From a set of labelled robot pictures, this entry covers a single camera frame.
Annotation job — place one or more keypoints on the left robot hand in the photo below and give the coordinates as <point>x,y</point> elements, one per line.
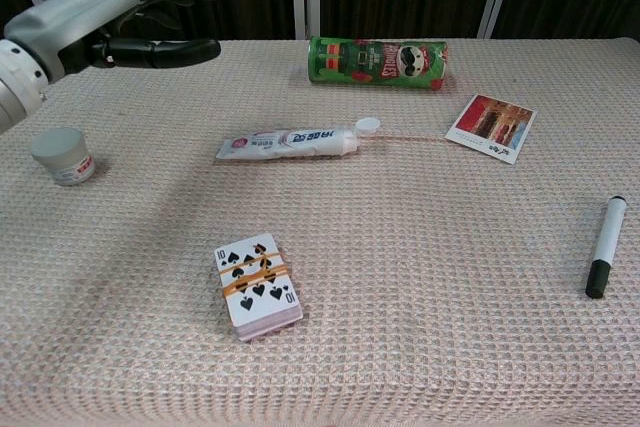
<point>75,12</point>

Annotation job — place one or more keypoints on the white toothpaste tube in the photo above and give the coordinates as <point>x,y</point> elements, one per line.
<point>290,142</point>

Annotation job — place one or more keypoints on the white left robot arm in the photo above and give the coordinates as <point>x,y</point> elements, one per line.
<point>15,82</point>

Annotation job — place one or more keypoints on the black white marker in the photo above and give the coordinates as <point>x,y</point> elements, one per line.
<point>609,237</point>

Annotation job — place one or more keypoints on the orange rubber band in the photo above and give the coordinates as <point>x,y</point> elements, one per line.
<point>250,263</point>
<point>235,290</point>

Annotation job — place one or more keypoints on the green Pringles can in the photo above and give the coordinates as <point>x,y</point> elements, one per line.
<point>380,63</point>

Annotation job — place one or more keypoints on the playing card deck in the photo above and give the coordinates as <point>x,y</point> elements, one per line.
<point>265,307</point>

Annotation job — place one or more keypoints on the beige waffle table cloth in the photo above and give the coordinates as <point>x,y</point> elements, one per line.
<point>400,257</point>

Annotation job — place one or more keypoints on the photo card with white border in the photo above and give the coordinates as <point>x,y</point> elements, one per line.
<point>492,126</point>

